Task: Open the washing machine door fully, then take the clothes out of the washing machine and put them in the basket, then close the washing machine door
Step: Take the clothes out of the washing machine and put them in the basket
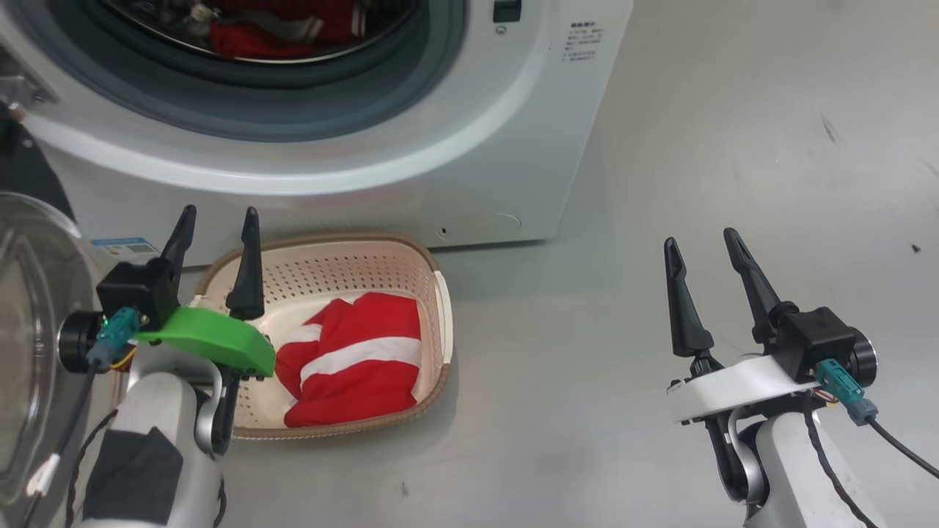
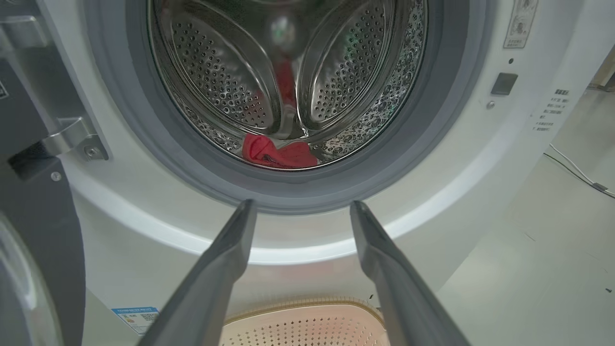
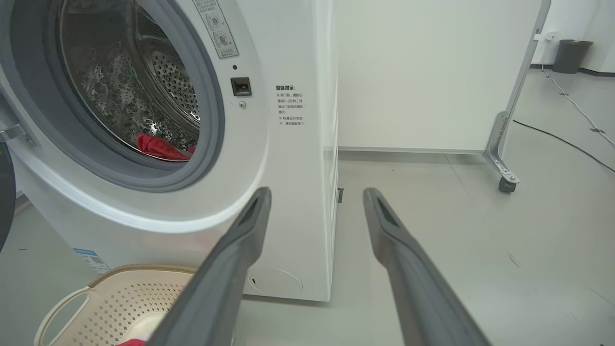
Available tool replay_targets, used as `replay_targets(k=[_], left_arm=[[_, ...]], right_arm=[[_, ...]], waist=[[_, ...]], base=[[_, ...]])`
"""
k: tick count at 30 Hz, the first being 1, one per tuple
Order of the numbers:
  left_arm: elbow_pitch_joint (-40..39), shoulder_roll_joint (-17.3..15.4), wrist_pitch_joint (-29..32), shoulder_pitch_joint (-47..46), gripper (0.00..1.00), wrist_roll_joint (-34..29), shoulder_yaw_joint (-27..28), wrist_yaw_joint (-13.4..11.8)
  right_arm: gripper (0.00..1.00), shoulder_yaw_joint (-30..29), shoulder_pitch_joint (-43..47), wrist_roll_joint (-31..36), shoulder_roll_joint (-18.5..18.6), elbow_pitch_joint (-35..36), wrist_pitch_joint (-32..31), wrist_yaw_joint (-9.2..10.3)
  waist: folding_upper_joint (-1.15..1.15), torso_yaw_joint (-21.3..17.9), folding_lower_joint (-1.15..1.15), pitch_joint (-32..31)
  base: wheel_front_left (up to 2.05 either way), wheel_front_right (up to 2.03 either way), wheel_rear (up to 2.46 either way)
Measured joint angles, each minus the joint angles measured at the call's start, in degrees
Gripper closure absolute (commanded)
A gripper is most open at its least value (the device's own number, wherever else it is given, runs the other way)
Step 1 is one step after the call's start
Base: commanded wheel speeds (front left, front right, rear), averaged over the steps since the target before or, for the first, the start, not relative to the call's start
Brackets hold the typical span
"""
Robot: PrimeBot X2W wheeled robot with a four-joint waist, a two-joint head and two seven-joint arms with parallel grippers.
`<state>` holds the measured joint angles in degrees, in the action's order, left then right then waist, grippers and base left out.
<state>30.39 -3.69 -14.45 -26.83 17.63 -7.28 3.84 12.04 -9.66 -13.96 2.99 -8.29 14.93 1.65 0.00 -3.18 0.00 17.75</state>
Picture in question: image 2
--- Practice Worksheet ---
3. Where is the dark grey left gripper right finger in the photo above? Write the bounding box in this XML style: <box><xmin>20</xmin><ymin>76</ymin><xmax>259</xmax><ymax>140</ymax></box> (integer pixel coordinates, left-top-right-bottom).
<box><xmin>349</xmin><ymin>200</ymin><xmax>471</xmax><ymax>346</ymax></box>

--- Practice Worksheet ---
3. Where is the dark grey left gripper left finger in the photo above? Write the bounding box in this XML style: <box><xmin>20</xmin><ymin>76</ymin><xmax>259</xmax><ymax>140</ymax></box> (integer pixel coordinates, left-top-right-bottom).
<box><xmin>137</xmin><ymin>199</ymin><xmax>258</xmax><ymax>346</ymax></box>

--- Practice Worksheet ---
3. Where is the red clothing item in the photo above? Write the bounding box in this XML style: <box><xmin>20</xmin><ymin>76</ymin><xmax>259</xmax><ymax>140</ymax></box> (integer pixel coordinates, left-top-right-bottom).
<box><xmin>242</xmin><ymin>134</ymin><xmax>320</xmax><ymax>170</ymax></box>

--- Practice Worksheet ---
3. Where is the dark grey washing machine door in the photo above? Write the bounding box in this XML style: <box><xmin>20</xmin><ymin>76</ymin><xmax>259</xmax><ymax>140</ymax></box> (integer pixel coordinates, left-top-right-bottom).
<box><xmin>0</xmin><ymin>0</ymin><xmax>112</xmax><ymax>346</ymax></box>

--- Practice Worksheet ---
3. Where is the cream perforated laundry basket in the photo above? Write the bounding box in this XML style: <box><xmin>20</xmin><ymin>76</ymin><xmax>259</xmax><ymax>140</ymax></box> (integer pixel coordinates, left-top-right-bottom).
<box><xmin>219</xmin><ymin>297</ymin><xmax>390</xmax><ymax>346</ymax></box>

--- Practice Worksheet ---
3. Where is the grey rubber door gasket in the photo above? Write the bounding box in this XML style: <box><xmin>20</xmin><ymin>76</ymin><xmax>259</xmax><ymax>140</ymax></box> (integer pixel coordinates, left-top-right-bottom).
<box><xmin>84</xmin><ymin>0</ymin><xmax>495</xmax><ymax>215</ymax></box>

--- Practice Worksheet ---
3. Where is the white washing machine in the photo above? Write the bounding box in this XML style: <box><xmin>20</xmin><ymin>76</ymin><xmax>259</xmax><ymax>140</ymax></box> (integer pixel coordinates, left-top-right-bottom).
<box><xmin>36</xmin><ymin>0</ymin><xmax>615</xmax><ymax>346</ymax></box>

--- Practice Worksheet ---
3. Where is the dark door latch socket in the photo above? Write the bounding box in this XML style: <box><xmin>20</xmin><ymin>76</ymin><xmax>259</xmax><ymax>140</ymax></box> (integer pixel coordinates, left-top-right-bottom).
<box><xmin>491</xmin><ymin>72</ymin><xmax>519</xmax><ymax>96</ymax></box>

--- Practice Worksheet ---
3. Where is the blue white printed sticker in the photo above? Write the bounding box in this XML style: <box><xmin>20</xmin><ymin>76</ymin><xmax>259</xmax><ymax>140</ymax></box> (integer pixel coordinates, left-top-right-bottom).
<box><xmin>111</xmin><ymin>307</ymin><xmax>160</xmax><ymax>335</ymax></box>

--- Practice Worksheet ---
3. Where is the perforated steel drum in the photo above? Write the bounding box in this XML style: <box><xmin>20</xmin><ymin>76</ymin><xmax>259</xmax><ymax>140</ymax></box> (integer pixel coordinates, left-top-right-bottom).
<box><xmin>147</xmin><ymin>0</ymin><xmax>428</xmax><ymax>172</ymax></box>

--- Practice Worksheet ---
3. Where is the white warning pictogram label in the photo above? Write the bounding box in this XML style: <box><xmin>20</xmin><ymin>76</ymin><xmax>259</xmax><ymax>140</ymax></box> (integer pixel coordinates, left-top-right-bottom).
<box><xmin>503</xmin><ymin>0</ymin><xmax>539</xmax><ymax>49</ymax></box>

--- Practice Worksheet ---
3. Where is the black floor cable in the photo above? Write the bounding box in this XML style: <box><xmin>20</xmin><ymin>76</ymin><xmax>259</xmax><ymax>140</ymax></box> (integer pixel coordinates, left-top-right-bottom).
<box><xmin>543</xmin><ymin>152</ymin><xmax>610</xmax><ymax>193</ymax></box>

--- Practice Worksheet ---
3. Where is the white floor cable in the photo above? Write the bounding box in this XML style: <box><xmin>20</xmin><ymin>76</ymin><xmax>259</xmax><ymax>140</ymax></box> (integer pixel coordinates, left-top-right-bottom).
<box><xmin>550</xmin><ymin>143</ymin><xmax>615</xmax><ymax>198</ymax></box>

